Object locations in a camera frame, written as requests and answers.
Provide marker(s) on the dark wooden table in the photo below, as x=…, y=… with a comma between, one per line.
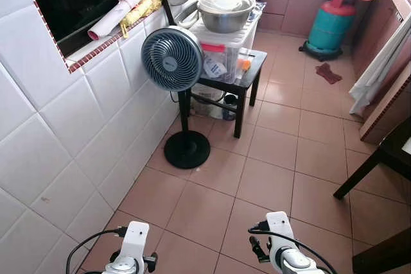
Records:
x=392, y=145

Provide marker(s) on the yellow bag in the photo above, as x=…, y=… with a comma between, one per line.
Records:
x=144, y=6

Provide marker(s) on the white plastic bag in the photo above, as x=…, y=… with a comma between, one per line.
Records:
x=209, y=94

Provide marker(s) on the steel pot with lid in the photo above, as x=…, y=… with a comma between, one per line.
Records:
x=226, y=17

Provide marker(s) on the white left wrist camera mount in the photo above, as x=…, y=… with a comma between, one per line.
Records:
x=135, y=239

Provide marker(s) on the dark wooden furniture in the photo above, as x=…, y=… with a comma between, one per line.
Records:
x=385, y=255

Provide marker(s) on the red floor cloth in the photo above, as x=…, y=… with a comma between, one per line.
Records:
x=328, y=73

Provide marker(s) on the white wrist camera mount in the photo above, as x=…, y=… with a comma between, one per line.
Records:
x=135, y=239
x=279, y=226

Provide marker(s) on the green gas cylinder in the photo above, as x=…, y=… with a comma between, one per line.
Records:
x=331, y=27

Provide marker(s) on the black gas cylinder stand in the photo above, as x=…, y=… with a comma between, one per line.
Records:
x=311, y=51

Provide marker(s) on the white hanging cloth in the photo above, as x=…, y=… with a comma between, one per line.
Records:
x=376, y=68

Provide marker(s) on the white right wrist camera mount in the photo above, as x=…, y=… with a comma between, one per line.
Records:
x=279, y=226

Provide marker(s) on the clear plastic storage box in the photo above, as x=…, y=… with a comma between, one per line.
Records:
x=225, y=56

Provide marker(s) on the grey standing fan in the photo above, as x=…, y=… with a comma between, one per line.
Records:
x=172, y=59

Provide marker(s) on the rolled white paper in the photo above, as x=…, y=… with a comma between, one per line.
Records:
x=125, y=4

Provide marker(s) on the brown tiled counter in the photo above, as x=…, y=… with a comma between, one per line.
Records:
x=392, y=113

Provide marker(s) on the black side table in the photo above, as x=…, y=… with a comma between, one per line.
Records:
x=239, y=113

